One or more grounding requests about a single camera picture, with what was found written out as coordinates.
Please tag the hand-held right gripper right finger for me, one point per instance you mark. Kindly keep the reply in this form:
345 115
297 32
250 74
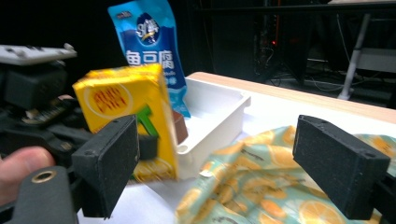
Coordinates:
339 168

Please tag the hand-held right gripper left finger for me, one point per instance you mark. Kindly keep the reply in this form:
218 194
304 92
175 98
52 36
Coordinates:
109 168

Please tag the brown drink carton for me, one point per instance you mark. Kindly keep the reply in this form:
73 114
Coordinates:
180 129

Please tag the yellow drink carton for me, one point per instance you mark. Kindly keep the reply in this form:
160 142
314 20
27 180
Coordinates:
124 93

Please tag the white plastic box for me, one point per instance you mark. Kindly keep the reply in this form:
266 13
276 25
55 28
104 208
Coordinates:
214 124

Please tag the orange-print fabric bag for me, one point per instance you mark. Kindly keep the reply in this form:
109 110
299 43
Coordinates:
249 186

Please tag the blue snack pouch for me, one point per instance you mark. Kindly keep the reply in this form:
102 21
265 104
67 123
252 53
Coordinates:
146 37

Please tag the white desk leg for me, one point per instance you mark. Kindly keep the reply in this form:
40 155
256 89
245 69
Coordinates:
355 62

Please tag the grey desk panel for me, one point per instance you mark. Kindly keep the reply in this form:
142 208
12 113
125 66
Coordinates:
379 60

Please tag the dark equipment rack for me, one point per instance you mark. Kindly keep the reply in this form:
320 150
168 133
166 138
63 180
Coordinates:
264 46

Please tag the beige board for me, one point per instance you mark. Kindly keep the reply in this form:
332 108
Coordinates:
364 1

